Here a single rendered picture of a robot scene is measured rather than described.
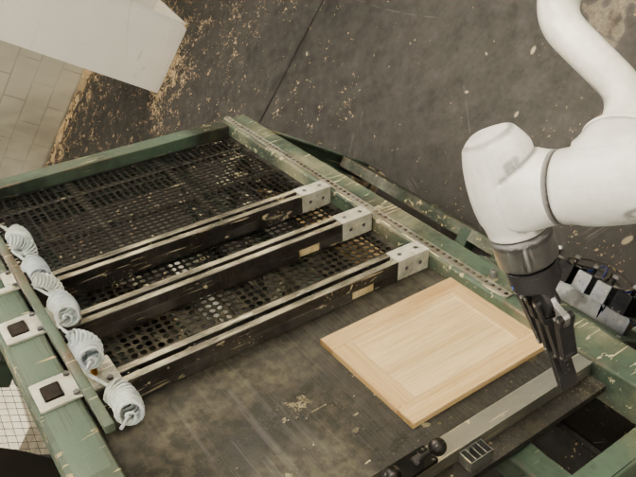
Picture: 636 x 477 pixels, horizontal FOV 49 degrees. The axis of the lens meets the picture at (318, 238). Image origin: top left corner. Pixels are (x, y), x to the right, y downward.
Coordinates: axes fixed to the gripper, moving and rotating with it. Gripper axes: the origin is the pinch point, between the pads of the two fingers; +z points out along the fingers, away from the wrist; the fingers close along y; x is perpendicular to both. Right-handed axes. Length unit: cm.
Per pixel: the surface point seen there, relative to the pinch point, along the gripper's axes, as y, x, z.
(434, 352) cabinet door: 66, 3, 32
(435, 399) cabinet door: 50, 11, 33
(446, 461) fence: 32, 17, 35
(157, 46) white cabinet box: 466, 18, -43
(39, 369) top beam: 77, 92, -9
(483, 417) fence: 40, 4, 36
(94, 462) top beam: 46, 83, 2
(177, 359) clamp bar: 75, 62, 4
